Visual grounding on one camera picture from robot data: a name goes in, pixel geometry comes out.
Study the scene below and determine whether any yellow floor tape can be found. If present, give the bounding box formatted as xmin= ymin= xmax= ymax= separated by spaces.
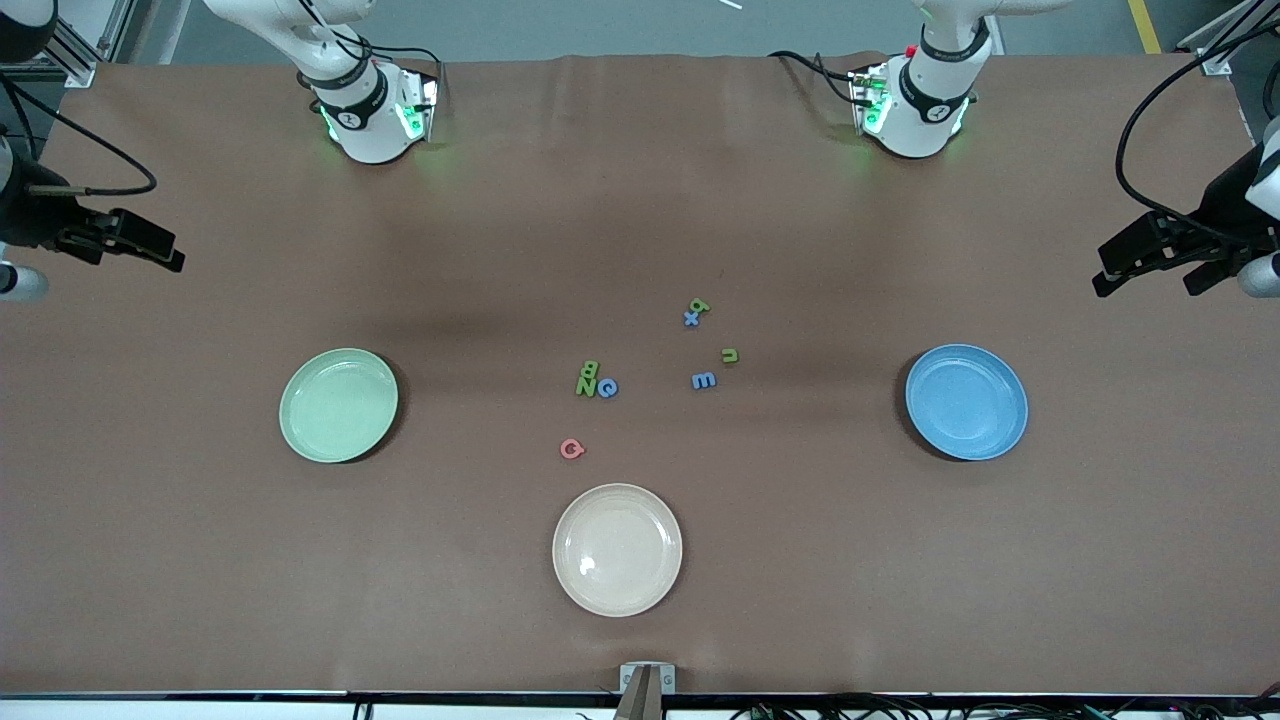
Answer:
xmin=1128 ymin=0 xmax=1163 ymax=55

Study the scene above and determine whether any blue plate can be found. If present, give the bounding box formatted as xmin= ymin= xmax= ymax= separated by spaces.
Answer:
xmin=905 ymin=344 xmax=1029 ymax=462

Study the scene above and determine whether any green plate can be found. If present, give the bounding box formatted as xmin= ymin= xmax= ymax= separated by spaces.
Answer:
xmin=279 ymin=348 xmax=399 ymax=464

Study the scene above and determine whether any brown table mat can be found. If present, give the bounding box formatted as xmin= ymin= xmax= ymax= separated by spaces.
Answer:
xmin=0 ymin=52 xmax=1280 ymax=698

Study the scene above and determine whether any white table edge strip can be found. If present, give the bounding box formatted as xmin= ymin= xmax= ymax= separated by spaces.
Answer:
xmin=0 ymin=690 xmax=1280 ymax=720

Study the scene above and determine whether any beige plate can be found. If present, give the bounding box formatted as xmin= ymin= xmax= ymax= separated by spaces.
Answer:
xmin=552 ymin=483 xmax=684 ymax=618

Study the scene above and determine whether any aluminium frame profile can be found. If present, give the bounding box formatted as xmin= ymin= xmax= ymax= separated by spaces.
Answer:
xmin=0 ymin=0 xmax=136 ymax=89
xmin=1178 ymin=0 xmax=1280 ymax=76

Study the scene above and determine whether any black arm base cable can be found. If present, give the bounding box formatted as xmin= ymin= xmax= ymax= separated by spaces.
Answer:
xmin=330 ymin=25 xmax=444 ymax=113
xmin=768 ymin=48 xmax=863 ymax=106

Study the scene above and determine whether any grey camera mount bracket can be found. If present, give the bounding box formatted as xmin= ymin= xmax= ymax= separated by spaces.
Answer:
xmin=619 ymin=662 xmax=677 ymax=695

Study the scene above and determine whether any brown camera post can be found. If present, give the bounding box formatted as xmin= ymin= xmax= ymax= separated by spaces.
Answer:
xmin=613 ymin=668 xmax=666 ymax=720

